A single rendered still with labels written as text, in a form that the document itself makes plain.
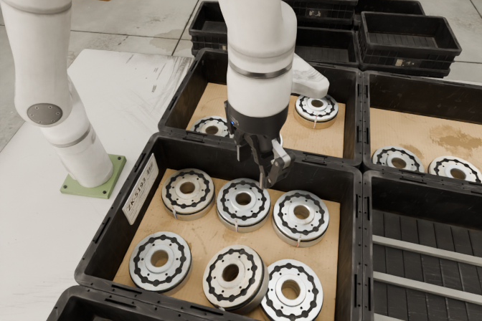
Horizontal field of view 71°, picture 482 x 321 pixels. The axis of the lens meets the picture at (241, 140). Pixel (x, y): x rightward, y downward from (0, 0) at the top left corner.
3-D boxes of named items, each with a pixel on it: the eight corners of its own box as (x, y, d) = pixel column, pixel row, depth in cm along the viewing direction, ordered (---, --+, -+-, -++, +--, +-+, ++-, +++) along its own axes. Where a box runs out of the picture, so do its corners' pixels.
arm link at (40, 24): (-8, -12, 42) (-4, -46, 47) (16, 133, 60) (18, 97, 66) (74, -1, 46) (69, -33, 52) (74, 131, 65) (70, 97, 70)
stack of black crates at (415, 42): (343, 117, 180) (367, 44, 146) (340, 82, 200) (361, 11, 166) (421, 125, 176) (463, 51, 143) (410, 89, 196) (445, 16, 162)
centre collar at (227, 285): (214, 289, 52) (211, 287, 52) (221, 259, 55) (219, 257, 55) (242, 290, 50) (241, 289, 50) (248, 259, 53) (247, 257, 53)
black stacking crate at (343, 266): (97, 305, 56) (71, 281, 47) (164, 167, 75) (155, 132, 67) (338, 372, 50) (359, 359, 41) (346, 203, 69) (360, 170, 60)
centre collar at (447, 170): (447, 184, 66) (449, 183, 65) (440, 165, 69) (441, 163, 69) (473, 186, 66) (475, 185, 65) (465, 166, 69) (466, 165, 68)
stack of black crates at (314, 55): (268, 109, 184) (273, 57, 159) (272, 76, 204) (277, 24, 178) (343, 117, 180) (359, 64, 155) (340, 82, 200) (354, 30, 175)
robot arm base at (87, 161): (69, 184, 83) (36, 143, 70) (86, 154, 89) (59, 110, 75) (105, 190, 82) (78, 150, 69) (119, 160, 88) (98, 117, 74)
